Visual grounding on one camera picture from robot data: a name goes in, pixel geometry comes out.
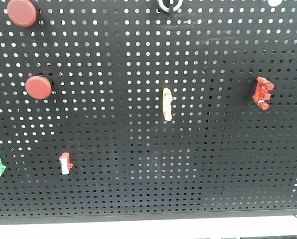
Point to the lower red mushroom button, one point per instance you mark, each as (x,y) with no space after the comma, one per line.
(38,87)

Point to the red mushroom button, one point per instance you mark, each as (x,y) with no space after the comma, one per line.
(22,12)
(38,87)

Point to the upper red mushroom button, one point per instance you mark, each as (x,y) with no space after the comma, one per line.
(22,12)

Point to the black perforated pegboard panel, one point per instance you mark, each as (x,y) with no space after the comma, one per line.
(108,62)

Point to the black rotary selector knob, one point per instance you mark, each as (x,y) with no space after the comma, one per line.
(171,8)

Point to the white standing desk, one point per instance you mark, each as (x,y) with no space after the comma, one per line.
(215,228)

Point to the yellow toggle switch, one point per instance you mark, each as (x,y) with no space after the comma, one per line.
(167,98)

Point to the white red rocker switch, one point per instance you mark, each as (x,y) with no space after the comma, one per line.
(65,163)

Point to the red toggle switch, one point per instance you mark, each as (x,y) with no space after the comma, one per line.
(262,92)

